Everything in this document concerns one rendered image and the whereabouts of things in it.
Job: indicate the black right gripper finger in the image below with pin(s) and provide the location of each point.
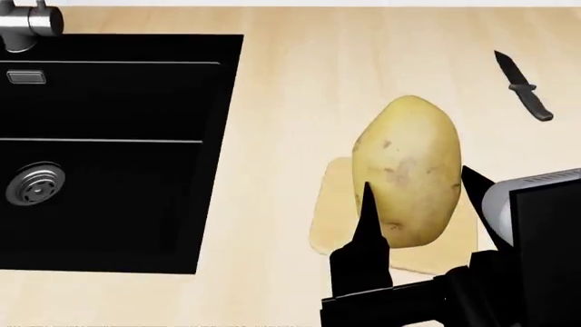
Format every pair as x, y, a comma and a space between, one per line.
365, 252
476, 190

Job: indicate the yellow potato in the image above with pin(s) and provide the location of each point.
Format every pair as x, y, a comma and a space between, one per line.
408, 163

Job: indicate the steel faucet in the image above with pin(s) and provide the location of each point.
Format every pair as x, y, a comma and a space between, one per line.
32, 20

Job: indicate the black kitchen sink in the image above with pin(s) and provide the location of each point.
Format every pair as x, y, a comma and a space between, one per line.
136, 170

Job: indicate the steel sink overflow plate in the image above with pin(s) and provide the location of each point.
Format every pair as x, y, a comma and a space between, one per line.
26, 76

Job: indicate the light wooden cutting board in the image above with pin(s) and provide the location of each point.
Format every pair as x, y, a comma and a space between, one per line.
329, 221

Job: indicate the grey and black camera box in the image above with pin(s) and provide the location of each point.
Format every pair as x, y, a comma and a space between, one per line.
549, 245

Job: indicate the black knife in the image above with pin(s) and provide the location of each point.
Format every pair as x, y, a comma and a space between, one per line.
522, 86

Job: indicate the steel sink drain strainer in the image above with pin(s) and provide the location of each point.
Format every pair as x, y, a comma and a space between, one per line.
35, 184

